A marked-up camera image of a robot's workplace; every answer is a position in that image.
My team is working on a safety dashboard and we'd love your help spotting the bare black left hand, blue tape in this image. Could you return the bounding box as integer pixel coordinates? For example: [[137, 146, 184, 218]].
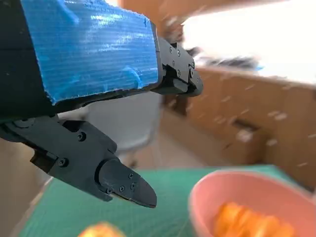
[[0, 0, 204, 209]]

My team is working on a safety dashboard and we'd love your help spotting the pale round bread bun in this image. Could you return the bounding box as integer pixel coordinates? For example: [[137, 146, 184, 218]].
[[78, 222, 126, 237]]

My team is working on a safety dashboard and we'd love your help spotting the pink bowl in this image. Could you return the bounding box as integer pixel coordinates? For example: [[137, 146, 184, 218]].
[[189, 170, 316, 237]]

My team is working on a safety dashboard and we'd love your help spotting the orange scored bread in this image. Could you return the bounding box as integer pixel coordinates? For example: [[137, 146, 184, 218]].
[[213, 202, 297, 237]]

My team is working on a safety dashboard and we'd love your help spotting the grey mesh chair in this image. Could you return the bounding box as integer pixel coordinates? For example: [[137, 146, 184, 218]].
[[83, 92, 162, 168]]

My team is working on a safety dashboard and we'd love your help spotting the cardboard box with label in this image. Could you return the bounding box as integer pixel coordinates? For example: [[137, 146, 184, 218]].
[[159, 108, 267, 165]]

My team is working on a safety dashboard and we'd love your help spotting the green cutting mat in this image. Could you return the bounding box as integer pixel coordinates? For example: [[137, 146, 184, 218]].
[[18, 165, 297, 237]]

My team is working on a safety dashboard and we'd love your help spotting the large plain cardboard box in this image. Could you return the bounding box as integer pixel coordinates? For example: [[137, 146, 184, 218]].
[[190, 68, 316, 191]]

